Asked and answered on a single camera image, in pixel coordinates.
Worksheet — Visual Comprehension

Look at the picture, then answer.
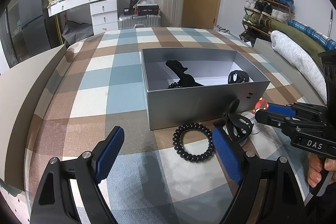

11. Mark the yellow stick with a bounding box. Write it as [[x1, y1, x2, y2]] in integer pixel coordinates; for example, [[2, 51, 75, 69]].
[[55, 17, 62, 46]]

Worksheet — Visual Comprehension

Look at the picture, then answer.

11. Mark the row of shoes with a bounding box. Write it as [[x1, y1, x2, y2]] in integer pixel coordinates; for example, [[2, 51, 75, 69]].
[[243, 0, 296, 28]]

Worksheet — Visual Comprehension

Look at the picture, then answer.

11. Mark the beige suitcase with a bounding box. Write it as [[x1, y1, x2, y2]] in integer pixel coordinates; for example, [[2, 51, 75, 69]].
[[155, 0, 185, 28]]

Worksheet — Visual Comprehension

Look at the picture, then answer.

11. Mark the person's right hand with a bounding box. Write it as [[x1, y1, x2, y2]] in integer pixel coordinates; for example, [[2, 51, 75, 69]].
[[307, 154, 336, 187]]

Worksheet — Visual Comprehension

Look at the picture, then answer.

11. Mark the dark grey bag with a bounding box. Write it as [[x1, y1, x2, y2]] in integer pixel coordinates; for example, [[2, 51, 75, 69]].
[[62, 20, 93, 45]]

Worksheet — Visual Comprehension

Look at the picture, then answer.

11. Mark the white dressing table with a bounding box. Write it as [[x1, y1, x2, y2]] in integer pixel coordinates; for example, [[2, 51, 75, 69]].
[[47, 0, 118, 37]]

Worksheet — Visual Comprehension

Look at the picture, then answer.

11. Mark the black hair claw clip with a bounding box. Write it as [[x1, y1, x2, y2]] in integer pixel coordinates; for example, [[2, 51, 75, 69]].
[[227, 70, 249, 84], [214, 99, 255, 144]]

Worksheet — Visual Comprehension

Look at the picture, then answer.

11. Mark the dark grey refrigerator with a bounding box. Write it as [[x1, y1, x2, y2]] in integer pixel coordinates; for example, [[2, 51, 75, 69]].
[[18, 0, 66, 54]]

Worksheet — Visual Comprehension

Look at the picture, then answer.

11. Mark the white rolled blanket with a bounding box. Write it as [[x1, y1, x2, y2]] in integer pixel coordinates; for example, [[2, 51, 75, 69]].
[[270, 30, 328, 105]]

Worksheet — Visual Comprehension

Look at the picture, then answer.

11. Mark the glass door cabinet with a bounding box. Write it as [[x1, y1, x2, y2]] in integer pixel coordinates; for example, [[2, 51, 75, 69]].
[[0, 0, 24, 68]]

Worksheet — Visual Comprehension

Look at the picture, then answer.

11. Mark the silver suitcase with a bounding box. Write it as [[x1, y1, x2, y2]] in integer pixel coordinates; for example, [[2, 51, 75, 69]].
[[118, 13, 161, 30]]

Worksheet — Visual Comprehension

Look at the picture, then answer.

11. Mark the thin metal pole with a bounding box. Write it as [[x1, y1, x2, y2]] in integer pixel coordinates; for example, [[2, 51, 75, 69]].
[[328, 9, 334, 37]]

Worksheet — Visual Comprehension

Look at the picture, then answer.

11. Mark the checked bed sheet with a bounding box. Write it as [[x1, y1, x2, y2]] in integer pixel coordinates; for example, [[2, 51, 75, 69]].
[[25, 27, 328, 224]]

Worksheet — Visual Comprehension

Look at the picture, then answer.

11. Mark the red cartoon hair clip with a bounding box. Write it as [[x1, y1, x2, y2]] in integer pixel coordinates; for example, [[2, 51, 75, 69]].
[[252, 97, 269, 112]]

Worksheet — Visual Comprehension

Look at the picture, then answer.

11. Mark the blue plaid blanket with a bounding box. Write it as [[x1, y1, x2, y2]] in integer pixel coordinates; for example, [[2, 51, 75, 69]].
[[287, 20, 336, 51]]

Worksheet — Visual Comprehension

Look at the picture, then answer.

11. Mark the wooden shoe rack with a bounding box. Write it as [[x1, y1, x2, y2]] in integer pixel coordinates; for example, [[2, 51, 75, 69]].
[[239, 0, 296, 42]]

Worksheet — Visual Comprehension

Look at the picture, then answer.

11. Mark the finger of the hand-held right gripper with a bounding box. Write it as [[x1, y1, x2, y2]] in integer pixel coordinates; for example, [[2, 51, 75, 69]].
[[255, 109, 297, 132], [265, 103, 328, 121]]

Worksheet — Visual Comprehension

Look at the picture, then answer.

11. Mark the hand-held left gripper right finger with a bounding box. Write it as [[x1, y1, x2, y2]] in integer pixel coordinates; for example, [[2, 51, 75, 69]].
[[211, 127, 307, 224]]

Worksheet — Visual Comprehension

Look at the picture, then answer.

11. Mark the grey cardboard box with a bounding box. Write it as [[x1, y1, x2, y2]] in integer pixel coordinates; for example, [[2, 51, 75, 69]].
[[141, 48, 271, 130]]

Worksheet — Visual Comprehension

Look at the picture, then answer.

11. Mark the white round hair accessory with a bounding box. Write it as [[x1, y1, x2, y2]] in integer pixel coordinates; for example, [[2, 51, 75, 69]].
[[238, 112, 261, 147]]

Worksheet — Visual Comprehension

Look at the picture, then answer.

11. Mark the grey padded board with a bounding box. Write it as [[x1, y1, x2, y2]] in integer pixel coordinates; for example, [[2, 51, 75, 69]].
[[253, 38, 273, 55]]

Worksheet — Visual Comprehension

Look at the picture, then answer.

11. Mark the beige bed headboard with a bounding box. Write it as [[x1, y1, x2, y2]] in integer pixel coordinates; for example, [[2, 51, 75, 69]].
[[0, 44, 67, 191]]

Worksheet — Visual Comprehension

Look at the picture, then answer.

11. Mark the long black hair clip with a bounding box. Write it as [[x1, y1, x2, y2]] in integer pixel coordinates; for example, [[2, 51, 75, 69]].
[[165, 59, 205, 88]]

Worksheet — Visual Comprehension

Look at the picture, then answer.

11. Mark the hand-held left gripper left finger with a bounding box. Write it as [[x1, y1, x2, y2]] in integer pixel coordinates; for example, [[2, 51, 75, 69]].
[[30, 126, 125, 224]]

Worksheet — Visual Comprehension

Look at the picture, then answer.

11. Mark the black and red box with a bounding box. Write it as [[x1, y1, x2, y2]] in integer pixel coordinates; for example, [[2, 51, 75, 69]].
[[136, 4, 160, 15]]

